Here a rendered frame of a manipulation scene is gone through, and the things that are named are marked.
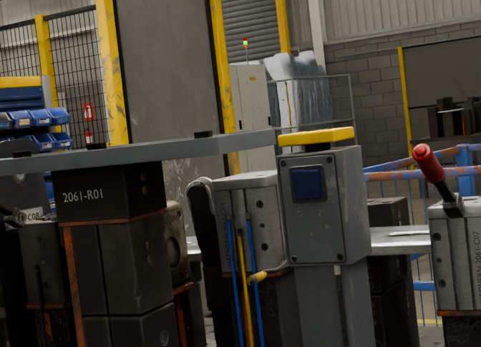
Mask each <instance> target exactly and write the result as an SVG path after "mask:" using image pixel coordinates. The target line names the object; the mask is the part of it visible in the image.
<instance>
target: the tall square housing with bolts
mask: <svg viewBox="0 0 481 347"><path fill-rule="evenodd" d="M212 189H213V200H214V206H215V218H216V225H217V231H218V242H219V249H220V261H221V267H222V273H221V277H222V278H228V282H229V288H230V299H231V305H232V312H233V324H234V330H235V342H236V347H303V342H302V335H301V324H300V317H299V310H298V298H297V292H296V279H295V273H294V267H290V266H288V264H287V265H285V266H284V268H283V269H282V270H281V271H279V272H277V273H273V274H267V276H266V277H265V278H264V279H263V280H262V281H260V282H258V283H256V284H255V285H249V284H247V282H246V279H247V277H249V276H251V275H253V274H256V273H258V272H261V271H262V270H266V269H274V268H277V267H278V266H279V265H280V264H281V263H282V262H283V261H285V260H287V257H286V244H285V238H284V231H283V219H282V212H281V201H280V194H279V187H278V175H277V170H269V171H260V172H245V173H241V174H238V175H232V176H229V177H224V178H220V179H217V180H213V181H212Z"/></svg>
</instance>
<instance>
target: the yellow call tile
mask: <svg viewBox="0 0 481 347"><path fill-rule="evenodd" d="M353 137H354V128H353V127H340V128H332V129H319V130H312V131H305V132H295V133H291V134H286V135H279V136H278V145H279V147H290V146H298V145H305V152H316V151H322V150H330V149H331V145H330V142H337V141H341V140H347V139H351V138H353Z"/></svg>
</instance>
